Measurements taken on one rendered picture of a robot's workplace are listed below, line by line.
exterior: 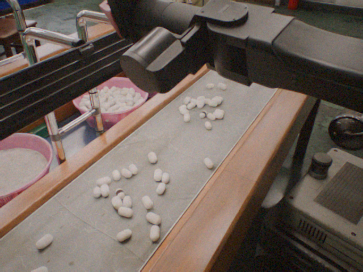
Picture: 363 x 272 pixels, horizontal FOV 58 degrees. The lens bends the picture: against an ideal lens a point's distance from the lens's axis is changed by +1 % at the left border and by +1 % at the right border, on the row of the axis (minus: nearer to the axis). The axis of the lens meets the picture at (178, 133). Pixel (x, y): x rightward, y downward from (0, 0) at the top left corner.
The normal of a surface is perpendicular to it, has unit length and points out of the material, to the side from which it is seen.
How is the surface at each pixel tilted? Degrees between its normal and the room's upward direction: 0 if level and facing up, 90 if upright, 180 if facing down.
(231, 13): 20
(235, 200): 0
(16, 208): 0
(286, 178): 0
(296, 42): 25
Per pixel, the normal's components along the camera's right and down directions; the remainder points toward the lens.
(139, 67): -0.63, 0.69
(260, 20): -0.23, -0.62
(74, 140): 0.00, -0.81
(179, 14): -0.45, -0.32
